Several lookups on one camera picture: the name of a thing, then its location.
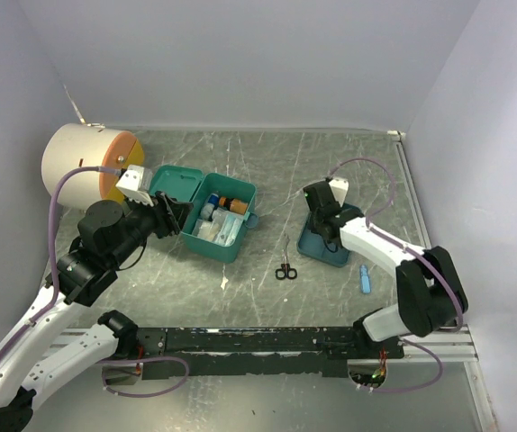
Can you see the blue plastic clip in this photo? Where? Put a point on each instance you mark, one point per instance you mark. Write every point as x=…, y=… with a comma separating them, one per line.
x=365, y=283

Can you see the teal medicine kit box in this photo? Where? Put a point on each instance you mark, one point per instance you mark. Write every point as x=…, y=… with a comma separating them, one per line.
x=186, y=184

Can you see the aluminium frame rail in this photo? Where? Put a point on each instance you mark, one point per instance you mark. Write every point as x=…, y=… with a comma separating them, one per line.
x=455, y=347

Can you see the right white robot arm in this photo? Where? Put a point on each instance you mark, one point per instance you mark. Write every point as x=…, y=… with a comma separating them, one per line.
x=428, y=290

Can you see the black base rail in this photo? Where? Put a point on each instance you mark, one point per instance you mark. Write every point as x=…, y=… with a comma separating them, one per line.
x=253, y=351

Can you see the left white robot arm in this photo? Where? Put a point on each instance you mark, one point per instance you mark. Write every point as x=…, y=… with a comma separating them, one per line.
x=107, y=236

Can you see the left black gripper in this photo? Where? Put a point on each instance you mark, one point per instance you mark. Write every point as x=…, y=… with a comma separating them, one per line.
x=173, y=216

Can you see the white cylinder drum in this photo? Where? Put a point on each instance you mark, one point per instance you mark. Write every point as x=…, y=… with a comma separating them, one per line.
x=76, y=145

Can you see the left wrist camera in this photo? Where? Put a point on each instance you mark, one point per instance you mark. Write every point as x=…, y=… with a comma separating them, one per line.
x=134, y=184

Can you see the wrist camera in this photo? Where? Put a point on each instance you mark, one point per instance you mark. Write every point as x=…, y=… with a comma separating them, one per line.
x=134, y=184
x=339, y=188

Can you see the silver foil packets bag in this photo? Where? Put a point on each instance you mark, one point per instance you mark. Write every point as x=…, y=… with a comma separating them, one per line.
x=206, y=229

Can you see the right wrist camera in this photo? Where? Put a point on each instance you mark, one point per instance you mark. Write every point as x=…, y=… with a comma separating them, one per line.
x=339, y=188

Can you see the black handled scissors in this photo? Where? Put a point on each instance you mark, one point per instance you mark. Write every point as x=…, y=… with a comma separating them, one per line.
x=285, y=271

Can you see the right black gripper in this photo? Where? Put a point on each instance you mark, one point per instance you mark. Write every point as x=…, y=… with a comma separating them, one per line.
x=312, y=220

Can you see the blue white card packet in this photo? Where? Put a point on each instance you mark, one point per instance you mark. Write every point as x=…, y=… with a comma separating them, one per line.
x=229, y=227

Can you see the brown medicine bottle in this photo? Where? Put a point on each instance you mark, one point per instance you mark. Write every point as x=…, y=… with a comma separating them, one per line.
x=233, y=205

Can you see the dark teal divider tray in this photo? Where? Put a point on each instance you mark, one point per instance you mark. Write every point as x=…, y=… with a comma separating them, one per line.
x=313, y=246

